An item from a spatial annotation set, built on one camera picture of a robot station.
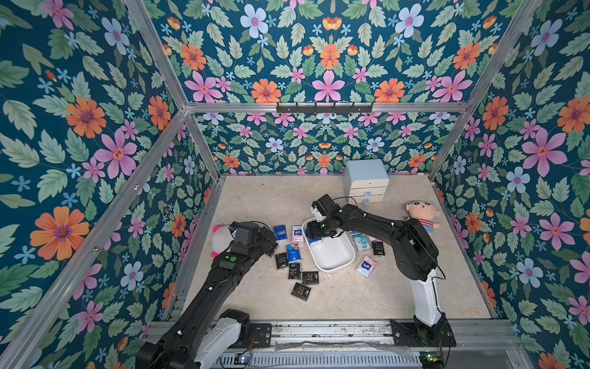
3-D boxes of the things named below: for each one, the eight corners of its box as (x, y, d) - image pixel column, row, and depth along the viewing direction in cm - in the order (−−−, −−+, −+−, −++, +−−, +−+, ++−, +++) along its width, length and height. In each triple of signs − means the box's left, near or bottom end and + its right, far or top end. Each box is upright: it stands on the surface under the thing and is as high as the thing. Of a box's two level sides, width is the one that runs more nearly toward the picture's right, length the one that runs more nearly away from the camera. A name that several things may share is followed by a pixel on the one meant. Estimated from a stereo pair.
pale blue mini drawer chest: (346, 206, 110) (351, 184, 97) (343, 182, 120) (347, 159, 108) (381, 206, 110) (390, 184, 97) (375, 182, 120) (383, 159, 108)
